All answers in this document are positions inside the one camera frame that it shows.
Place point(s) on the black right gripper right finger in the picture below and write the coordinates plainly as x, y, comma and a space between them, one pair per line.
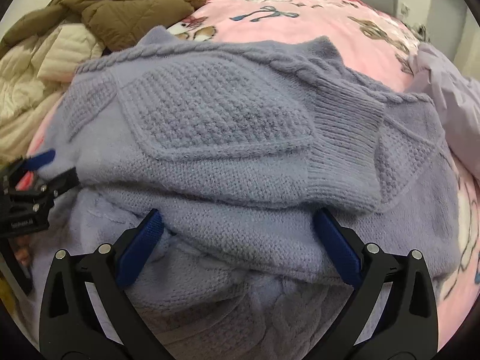
408, 327

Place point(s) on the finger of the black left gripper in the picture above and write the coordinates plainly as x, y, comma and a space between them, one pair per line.
61, 183
36, 162

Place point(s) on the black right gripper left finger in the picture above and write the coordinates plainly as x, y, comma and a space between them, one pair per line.
85, 313

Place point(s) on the lavender knit sweater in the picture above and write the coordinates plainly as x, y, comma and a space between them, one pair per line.
237, 145

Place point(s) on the left hand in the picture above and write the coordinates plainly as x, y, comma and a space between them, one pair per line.
22, 250

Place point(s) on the cream puffer jacket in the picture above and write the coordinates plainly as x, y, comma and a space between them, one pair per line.
34, 76

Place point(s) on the brown puffer jacket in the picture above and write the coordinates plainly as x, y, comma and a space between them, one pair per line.
119, 24

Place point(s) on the light lilac garment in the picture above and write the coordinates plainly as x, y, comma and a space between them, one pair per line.
456, 99

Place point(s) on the pink cartoon fleece blanket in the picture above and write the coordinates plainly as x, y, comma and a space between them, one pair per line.
368, 42

